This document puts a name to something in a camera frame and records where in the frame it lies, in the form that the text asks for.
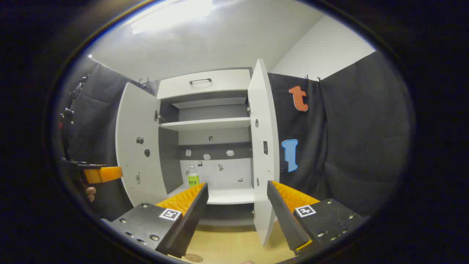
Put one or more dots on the green label plastic bottle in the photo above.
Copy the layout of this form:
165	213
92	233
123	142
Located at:
193	179

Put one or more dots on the black backdrop cloth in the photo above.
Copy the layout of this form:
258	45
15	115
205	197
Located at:
366	128

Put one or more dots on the white cabinet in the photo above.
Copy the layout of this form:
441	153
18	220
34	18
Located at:
234	172

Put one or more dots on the ceiling light panel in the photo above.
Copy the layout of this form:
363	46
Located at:
172	16

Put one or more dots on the white cabinet drawer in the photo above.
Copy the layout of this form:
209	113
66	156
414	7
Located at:
220	86

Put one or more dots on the round brown coaster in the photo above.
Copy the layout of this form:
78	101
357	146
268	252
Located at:
193	258

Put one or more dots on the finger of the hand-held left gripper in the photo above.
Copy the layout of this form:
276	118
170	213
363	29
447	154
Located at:
104	174

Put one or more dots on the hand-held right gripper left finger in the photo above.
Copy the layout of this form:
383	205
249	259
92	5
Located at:
190	220

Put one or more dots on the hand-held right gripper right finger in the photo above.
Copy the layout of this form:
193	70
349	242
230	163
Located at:
284	216

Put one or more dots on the white cabinet door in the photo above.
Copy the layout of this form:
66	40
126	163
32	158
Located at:
135	121
262	110

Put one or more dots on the white cabinet shelf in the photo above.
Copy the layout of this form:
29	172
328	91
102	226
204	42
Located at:
205	124

